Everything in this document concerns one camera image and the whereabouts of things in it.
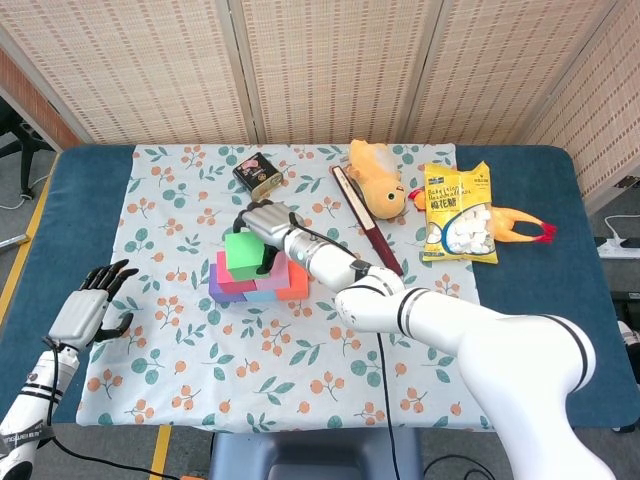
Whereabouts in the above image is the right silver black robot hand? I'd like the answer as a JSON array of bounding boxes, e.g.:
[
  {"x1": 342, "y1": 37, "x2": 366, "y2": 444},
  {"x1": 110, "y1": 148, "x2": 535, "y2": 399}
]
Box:
[{"x1": 233, "y1": 198, "x2": 306, "y2": 277}]

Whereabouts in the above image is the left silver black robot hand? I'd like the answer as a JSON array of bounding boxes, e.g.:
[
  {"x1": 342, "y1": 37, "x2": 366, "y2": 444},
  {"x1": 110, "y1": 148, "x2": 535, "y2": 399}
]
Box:
[{"x1": 47, "y1": 259, "x2": 141, "y2": 352}]

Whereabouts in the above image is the green foam cube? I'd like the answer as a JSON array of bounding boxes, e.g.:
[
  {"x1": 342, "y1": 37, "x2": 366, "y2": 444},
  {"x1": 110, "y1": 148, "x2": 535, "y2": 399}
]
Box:
[{"x1": 224, "y1": 231, "x2": 267, "y2": 281}]

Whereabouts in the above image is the pink foam cube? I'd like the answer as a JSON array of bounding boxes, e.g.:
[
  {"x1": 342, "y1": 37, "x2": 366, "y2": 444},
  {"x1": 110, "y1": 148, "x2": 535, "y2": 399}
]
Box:
[{"x1": 253, "y1": 251, "x2": 293, "y2": 293}]

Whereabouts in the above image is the orange foam cube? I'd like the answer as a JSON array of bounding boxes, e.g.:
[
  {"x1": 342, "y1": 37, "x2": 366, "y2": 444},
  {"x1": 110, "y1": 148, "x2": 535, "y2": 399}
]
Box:
[{"x1": 275, "y1": 261, "x2": 310, "y2": 301}]

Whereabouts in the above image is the red foam cube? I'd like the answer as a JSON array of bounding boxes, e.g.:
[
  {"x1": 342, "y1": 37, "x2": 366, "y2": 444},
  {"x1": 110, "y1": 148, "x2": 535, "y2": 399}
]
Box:
[{"x1": 215, "y1": 250, "x2": 257, "y2": 295}]

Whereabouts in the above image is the purple foam cube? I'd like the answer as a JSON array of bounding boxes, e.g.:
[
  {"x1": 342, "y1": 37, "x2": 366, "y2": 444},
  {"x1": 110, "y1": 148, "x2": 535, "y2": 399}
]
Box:
[{"x1": 208, "y1": 263, "x2": 247, "y2": 305}]

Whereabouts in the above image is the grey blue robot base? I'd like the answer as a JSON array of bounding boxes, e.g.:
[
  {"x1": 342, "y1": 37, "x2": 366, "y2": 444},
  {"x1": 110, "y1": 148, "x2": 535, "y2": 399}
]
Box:
[{"x1": 207, "y1": 429, "x2": 424, "y2": 480}]

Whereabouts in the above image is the black metal tin can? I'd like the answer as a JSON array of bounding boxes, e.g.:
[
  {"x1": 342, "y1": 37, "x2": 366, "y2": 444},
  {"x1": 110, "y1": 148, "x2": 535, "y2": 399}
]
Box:
[{"x1": 232, "y1": 152, "x2": 284, "y2": 203}]

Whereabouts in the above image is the dark red folded fan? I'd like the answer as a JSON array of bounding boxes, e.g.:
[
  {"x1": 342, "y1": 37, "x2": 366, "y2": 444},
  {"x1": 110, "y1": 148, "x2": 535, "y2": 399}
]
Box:
[{"x1": 328, "y1": 164, "x2": 405, "y2": 280}]

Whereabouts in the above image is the yellow plush chick toy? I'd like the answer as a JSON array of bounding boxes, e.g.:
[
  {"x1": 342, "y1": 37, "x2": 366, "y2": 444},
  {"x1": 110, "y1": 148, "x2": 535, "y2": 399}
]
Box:
[{"x1": 347, "y1": 139, "x2": 408, "y2": 221}]

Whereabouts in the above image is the blue table cover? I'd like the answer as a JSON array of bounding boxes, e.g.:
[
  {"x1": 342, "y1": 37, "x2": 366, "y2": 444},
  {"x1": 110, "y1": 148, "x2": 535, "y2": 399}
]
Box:
[{"x1": 0, "y1": 144, "x2": 640, "y2": 431}]

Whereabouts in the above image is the floral print tablecloth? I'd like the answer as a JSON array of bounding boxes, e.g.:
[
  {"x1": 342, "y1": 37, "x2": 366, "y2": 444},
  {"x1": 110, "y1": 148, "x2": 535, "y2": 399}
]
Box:
[{"x1": 75, "y1": 143, "x2": 506, "y2": 434}]

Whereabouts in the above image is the woven bamboo screen panel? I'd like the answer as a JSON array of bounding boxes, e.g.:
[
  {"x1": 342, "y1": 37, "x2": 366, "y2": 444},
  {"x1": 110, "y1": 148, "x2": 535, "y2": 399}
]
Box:
[
  {"x1": 524, "y1": 0, "x2": 640, "y2": 211},
  {"x1": 0, "y1": 0, "x2": 256, "y2": 146},
  {"x1": 234, "y1": 0, "x2": 444, "y2": 146},
  {"x1": 407, "y1": 0, "x2": 621, "y2": 146}
]

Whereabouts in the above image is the black office chair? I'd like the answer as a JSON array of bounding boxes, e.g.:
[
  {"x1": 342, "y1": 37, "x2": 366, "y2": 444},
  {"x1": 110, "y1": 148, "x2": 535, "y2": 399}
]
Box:
[{"x1": 0, "y1": 97, "x2": 54, "y2": 200}]

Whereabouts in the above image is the yellow marshmallow bag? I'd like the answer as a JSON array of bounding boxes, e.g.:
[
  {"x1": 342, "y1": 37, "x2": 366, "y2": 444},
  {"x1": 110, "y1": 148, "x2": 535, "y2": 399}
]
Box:
[{"x1": 421, "y1": 160, "x2": 500, "y2": 266}]

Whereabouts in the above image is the brown wooden board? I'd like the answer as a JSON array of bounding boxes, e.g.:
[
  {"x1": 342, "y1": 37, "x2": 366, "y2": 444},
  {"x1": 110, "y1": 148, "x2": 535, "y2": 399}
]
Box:
[{"x1": 0, "y1": 47, "x2": 84, "y2": 151}]

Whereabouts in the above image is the rubber chicken toy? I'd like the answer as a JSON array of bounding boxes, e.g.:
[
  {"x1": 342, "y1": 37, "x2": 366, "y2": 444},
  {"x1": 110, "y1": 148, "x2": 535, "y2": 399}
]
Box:
[{"x1": 407, "y1": 187, "x2": 559, "y2": 247}]

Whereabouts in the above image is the white power strip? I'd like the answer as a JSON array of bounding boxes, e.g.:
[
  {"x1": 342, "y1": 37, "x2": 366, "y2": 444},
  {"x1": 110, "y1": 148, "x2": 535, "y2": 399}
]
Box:
[{"x1": 597, "y1": 237, "x2": 640, "y2": 260}]

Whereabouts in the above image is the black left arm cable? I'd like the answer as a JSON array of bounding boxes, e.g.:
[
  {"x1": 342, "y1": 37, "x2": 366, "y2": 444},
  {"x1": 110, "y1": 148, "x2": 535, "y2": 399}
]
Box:
[{"x1": 42, "y1": 337, "x2": 184, "y2": 480}]

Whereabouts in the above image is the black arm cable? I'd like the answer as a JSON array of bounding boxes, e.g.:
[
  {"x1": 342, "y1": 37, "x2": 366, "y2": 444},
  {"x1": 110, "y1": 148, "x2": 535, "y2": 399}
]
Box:
[
  {"x1": 288, "y1": 212, "x2": 402, "y2": 480},
  {"x1": 42, "y1": 337, "x2": 184, "y2": 480}
]

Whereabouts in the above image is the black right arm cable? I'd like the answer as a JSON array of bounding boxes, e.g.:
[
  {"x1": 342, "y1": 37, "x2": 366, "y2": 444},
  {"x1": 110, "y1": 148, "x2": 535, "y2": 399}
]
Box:
[{"x1": 288, "y1": 212, "x2": 402, "y2": 480}]

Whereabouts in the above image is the white power strip cable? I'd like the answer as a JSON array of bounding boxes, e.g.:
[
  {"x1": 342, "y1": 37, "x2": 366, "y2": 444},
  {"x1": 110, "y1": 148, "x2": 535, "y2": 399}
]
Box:
[{"x1": 604, "y1": 214, "x2": 640, "y2": 241}]

